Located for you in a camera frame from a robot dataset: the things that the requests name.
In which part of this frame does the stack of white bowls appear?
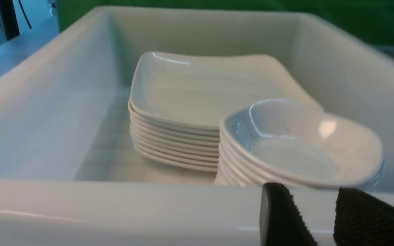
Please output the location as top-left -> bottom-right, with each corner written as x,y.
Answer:
214,99 -> 385,191

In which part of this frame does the stack of white plates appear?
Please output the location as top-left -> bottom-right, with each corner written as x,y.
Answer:
128,52 -> 323,173

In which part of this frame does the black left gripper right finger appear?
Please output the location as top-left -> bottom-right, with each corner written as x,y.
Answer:
333,187 -> 394,246

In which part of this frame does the large white plastic tub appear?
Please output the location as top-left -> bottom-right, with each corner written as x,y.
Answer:
0,6 -> 394,246

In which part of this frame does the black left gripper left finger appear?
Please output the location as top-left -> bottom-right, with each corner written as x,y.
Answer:
259,182 -> 318,246

